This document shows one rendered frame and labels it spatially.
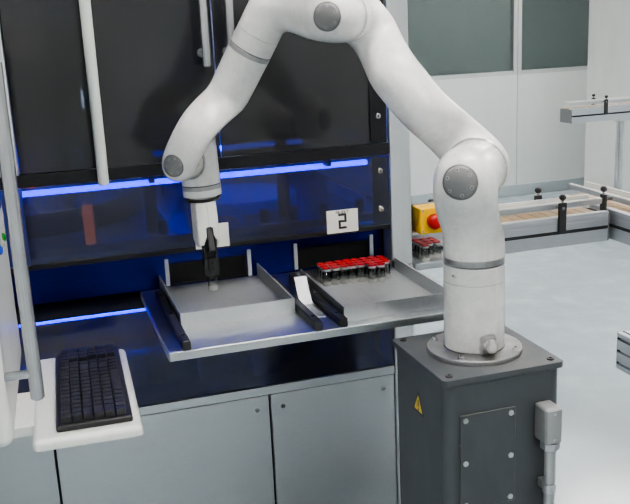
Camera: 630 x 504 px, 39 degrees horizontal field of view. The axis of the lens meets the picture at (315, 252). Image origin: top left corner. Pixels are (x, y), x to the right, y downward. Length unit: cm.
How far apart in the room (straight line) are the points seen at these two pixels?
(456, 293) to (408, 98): 39
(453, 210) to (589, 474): 173
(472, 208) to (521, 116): 618
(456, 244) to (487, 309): 14
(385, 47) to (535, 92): 615
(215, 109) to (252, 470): 103
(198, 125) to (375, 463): 116
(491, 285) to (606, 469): 162
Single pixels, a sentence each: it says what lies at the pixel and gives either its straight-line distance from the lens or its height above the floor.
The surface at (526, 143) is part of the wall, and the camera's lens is 790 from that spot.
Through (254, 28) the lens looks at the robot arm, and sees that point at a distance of 184.
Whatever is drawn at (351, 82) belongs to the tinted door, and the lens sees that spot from 228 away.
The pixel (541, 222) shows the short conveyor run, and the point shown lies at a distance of 270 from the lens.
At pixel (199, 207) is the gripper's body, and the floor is 114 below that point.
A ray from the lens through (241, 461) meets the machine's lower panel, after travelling 244.
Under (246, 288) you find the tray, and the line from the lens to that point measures 225.
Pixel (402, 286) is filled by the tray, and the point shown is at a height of 88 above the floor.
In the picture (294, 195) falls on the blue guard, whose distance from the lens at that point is 226.
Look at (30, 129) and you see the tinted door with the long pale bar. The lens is 215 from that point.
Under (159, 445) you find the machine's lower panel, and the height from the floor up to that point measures 49.
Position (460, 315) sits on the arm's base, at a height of 95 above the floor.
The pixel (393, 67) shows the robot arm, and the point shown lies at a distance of 174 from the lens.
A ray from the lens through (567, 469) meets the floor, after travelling 327.
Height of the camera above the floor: 152
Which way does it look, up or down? 14 degrees down
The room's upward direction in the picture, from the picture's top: 3 degrees counter-clockwise
